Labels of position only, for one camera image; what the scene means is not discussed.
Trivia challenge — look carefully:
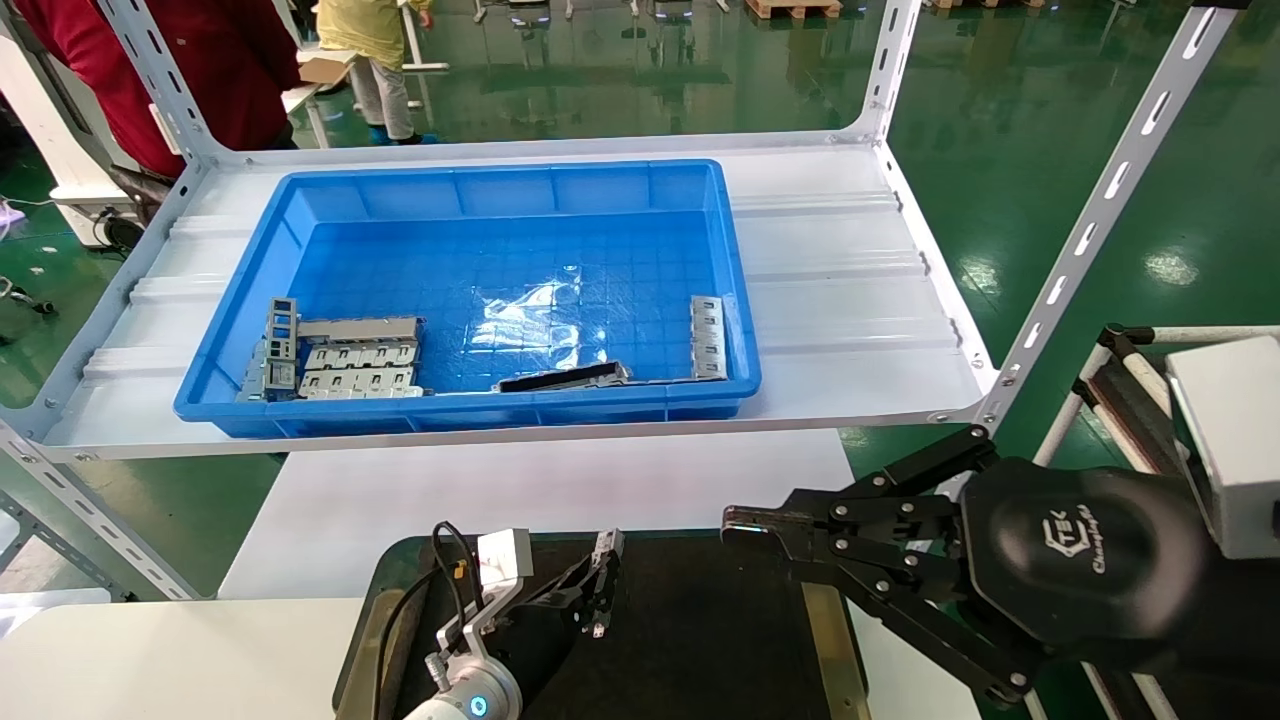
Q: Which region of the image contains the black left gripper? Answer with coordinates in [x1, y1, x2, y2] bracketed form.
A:
[494, 544, 614, 703]

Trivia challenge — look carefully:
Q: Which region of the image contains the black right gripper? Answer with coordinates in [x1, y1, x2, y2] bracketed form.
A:
[721, 425, 1213, 707]

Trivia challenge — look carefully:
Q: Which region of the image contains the silver bracket with square holes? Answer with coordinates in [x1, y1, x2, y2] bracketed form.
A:
[590, 528, 628, 641]

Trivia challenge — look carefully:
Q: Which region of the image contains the black container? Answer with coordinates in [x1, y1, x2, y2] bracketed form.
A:
[333, 527, 881, 720]

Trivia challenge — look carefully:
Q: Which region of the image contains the black strip part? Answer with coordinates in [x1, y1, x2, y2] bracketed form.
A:
[497, 361, 633, 394]

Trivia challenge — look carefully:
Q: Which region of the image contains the brass strip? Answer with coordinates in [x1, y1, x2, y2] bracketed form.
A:
[338, 588, 403, 720]
[800, 583, 873, 720]

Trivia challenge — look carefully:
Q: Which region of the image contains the flat white shelf board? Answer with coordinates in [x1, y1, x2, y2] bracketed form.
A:
[218, 428, 859, 603]

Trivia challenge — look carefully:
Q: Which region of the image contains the white pipe rack cart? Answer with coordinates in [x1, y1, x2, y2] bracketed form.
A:
[1030, 322, 1280, 720]

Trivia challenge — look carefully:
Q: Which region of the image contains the ribbed white shelf board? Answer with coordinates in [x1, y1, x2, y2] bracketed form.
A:
[28, 130, 1001, 465]

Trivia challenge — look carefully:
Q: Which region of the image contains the clear plastic film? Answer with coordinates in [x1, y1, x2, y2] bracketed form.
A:
[468, 265, 613, 376]

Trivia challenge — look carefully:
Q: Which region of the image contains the black cart mat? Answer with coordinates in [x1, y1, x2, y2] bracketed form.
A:
[1085, 345, 1196, 473]

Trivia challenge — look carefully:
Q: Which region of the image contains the blue plastic bin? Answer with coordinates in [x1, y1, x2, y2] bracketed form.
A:
[173, 158, 763, 439]

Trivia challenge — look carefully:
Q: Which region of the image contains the white slotted rack upright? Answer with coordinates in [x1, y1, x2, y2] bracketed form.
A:
[0, 418, 198, 603]
[945, 0, 1253, 501]
[98, 0, 217, 163]
[853, 0, 923, 143]

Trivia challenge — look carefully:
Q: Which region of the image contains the wooden pallet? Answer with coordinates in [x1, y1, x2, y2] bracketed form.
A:
[745, 0, 844, 21]

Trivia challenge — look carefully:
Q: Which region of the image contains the white desk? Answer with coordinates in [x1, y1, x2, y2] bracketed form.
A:
[278, 50, 357, 151]

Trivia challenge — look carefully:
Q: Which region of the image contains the white table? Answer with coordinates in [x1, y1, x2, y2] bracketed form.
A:
[396, 0, 451, 74]

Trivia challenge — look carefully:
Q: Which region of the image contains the person in yellow shirt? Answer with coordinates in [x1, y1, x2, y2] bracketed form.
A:
[314, 0, 438, 147]

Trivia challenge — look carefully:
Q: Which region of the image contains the white tag label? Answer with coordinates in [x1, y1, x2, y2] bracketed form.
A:
[147, 107, 187, 162]

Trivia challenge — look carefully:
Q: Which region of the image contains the person in red clothes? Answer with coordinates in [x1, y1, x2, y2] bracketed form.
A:
[8, 0, 301, 183]

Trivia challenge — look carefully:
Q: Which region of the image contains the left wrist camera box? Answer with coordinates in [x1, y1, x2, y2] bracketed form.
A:
[477, 528, 534, 595]

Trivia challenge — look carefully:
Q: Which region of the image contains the black cable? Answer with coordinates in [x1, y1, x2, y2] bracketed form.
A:
[384, 520, 483, 703]

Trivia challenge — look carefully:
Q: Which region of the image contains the silver slotted metal bracket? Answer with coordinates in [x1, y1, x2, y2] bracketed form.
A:
[690, 295, 728, 382]

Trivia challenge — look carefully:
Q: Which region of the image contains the silver multi-port bracket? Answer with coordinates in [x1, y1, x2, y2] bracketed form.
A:
[303, 342, 421, 372]
[298, 367, 427, 400]

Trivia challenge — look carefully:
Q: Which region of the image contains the long gray metal bracket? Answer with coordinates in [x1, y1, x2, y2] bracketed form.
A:
[297, 316, 426, 344]

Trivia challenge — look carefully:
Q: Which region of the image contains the small gray bracket piece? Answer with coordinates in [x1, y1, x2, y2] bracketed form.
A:
[236, 340, 302, 404]

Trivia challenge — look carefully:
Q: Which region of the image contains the short gray metal bracket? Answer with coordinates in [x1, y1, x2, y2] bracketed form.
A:
[265, 297, 300, 362]

